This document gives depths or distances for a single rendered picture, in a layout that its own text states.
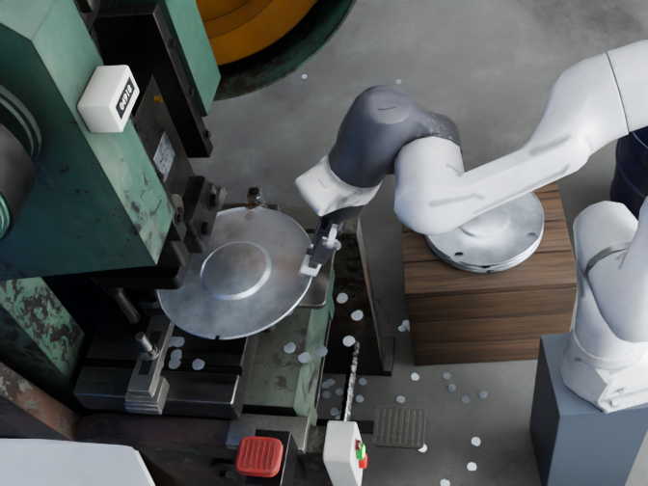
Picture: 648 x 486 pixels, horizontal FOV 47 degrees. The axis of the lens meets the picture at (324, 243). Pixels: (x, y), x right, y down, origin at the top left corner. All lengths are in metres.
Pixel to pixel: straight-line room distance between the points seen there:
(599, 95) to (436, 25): 2.15
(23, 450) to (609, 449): 1.18
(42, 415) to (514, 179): 0.93
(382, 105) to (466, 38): 2.05
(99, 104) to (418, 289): 1.11
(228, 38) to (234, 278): 0.43
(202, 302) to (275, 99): 1.65
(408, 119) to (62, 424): 0.88
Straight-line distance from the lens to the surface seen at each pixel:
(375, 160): 1.03
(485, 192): 0.99
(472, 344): 2.01
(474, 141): 2.62
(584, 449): 1.71
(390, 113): 0.99
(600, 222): 1.31
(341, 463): 1.32
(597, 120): 1.01
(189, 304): 1.35
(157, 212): 1.05
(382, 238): 2.35
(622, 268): 1.23
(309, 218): 1.59
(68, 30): 0.87
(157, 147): 1.16
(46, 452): 1.58
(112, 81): 0.88
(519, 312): 1.90
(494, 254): 1.82
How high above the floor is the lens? 1.83
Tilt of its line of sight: 50 degrees down
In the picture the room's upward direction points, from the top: 14 degrees counter-clockwise
